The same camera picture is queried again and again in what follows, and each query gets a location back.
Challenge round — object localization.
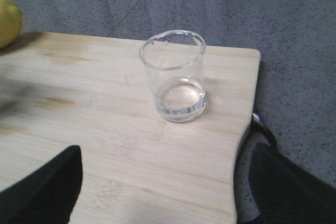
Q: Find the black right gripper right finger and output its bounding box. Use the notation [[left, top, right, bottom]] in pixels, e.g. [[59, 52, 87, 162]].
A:
[[248, 143, 335, 223]]

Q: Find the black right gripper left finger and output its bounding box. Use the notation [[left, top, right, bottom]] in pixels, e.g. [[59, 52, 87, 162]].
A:
[[1, 145, 83, 223]]

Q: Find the clear glass beaker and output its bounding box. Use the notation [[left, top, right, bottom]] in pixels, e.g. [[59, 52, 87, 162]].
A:
[[139, 30, 207, 123]]

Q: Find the wooden cutting board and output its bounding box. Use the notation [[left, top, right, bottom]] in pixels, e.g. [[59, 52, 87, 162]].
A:
[[1, 32, 260, 223]]

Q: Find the yellow lemon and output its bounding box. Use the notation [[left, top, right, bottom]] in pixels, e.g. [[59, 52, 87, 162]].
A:
[[1, 0, 23, 48]]

